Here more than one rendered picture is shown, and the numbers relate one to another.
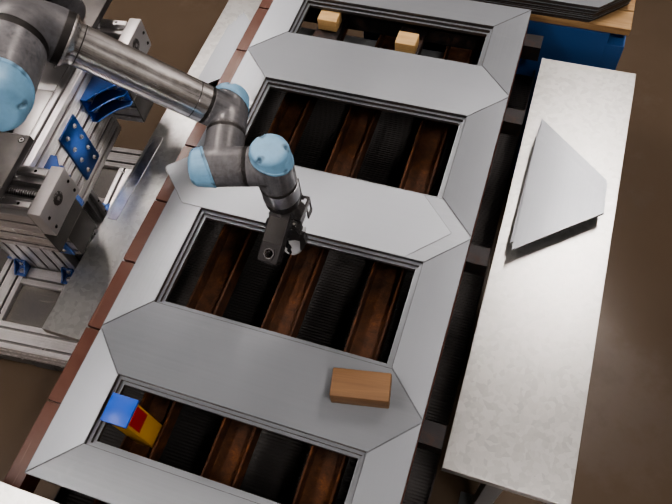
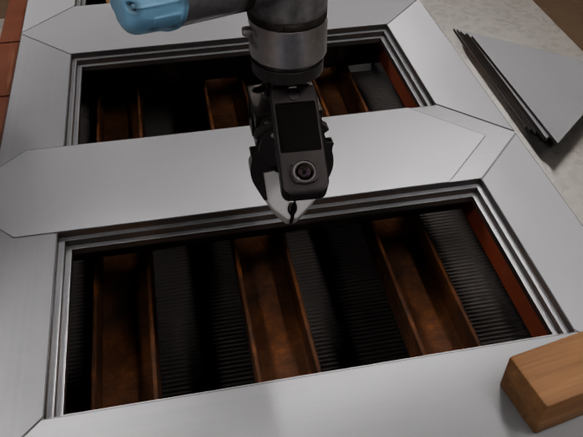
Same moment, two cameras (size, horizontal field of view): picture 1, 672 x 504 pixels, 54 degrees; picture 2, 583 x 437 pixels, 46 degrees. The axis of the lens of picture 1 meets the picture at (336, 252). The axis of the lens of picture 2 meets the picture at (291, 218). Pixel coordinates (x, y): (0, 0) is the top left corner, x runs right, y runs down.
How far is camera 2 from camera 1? 91 cm
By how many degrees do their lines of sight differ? 28
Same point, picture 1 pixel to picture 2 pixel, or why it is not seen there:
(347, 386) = (563, 375)
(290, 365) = (408, 407)
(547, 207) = (552, 90)
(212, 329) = (207, 415)
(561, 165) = (525, 51)
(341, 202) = not seen: hidden behind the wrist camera
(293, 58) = (101, 27)
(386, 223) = (388, 153)
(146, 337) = not seen: outside the picture
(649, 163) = not seen: hidden behind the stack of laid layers
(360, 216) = (343, 157)
